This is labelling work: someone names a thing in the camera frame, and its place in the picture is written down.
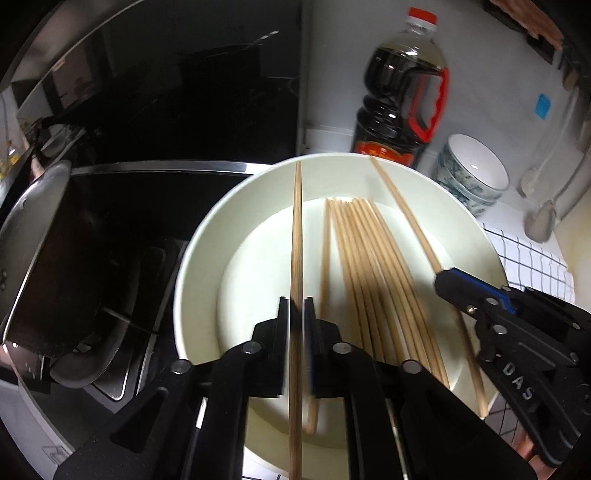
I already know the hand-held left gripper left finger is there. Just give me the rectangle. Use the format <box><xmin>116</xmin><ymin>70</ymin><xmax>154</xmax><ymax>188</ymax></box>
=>
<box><xmin>53</xmin><ymin>298</ymin><xmax>291</xmax><ymax>480</ymax></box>

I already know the slim wooden chopstick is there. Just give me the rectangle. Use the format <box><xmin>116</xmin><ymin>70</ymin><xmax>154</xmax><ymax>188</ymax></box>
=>
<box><xmin>288</xmin><ymin>161</ymin><xmax>305</xmax><ymax>480</ymax></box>
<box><xmin>369</xmin><ymin>157</ymin><xmax>489</xmax><ymax>420</ymax></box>

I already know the dark soy sauce bottle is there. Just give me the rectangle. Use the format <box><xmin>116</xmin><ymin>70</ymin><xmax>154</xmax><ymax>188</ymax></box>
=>
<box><xmin>350</xmin><ymin>7</ymin><xmax>451</xmax><ymax>171</ymax></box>

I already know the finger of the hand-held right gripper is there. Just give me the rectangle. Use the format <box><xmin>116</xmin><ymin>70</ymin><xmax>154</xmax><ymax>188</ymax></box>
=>
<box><xmin>434</xmin><ymin>272</ymin><xmax>511</xmax><ymax>363</ymax></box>
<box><xmin>445</xmin><ymin>268</ymin><xmax>543</xmax><ymax>315</ymax></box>

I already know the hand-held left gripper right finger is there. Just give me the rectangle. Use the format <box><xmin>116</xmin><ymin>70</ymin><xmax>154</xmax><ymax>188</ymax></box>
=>
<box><xmin>302</xmin><ymin>298</ymin><xmax>536</xmax><ymax>480</ymax></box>

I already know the large white basin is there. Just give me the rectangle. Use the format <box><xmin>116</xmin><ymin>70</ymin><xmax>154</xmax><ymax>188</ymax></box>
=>
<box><xmin>173</xmin><ymin>152</ymin><xmax>511</xmax><ymax>474</ymax></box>

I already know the person's right hand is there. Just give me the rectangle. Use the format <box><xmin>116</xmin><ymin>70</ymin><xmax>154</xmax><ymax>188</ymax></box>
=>
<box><xmin>517</xmin><ymin>422</ymin><xmax>543</xmax><ymax>472</ymax></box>

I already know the black glass cooktop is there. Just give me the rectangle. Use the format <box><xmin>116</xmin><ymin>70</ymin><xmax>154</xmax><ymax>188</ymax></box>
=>
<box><xmin>0</xmin><ymin>159</ymin><xmax>257</xmax><ymax>462</ymax></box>

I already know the white checked cloth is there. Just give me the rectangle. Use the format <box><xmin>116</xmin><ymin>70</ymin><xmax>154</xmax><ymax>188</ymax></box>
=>
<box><xmin>480</xmin><ymin>222</ymin><xmax>575</xmax><ymax>437</ymax></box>

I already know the dark metal wok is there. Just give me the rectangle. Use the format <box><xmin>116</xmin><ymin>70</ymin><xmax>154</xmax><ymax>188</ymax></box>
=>
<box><xmin>0</xmin><ymin>159</ymin><xmax>105</xmax><ymax>361</ymax></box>

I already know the blue patterned white bowl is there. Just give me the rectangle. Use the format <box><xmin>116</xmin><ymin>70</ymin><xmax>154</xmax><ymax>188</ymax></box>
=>
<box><xmin>436</xmin><ymin>134</ymin><xmax>510</xmax><ymax>199</ymax></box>
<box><xmin>431</xmin><ymin>161</ymin><xmax>498</xmax><ymax>217</ymax></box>
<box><xmin>434</xmin><ymin>152</ymin><xmax>502</xmax><ymax>208</ymax></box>

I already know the bundle of wooden chopsticks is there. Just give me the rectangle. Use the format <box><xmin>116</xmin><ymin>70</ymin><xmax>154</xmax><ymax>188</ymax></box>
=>
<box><xmin>302</xmin><ymin>196</ymin><xmax>451</xmax><ymax>435</ymax></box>

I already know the black glass range hood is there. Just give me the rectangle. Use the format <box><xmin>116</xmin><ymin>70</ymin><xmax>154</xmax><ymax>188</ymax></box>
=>
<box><xmin>0</xmin><ymin>0</ymin><xmax>308</xmax><ymax>162</ymax></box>

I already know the white dish brush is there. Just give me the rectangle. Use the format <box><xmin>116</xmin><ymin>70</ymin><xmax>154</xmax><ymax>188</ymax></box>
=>
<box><xmin>519</xmin><ymin>92</ymin><xmax>583</xmax><ymax>197</ymax></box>

